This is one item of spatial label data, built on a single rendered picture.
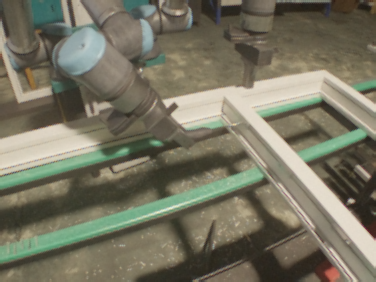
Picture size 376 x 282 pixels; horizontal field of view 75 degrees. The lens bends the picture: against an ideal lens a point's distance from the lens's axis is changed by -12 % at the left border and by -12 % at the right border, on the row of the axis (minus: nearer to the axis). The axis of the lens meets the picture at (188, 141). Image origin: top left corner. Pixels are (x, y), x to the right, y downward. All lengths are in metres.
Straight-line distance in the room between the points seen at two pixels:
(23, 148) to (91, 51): 0.39
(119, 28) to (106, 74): 0.19
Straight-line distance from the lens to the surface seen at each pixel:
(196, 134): 0.69
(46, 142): 0.78
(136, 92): 0.53
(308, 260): 0.92
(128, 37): 0.65
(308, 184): 0.61
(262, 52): 0.78
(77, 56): 0.49
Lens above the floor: 1.36
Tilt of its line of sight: 41 degrees down
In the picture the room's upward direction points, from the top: straight up
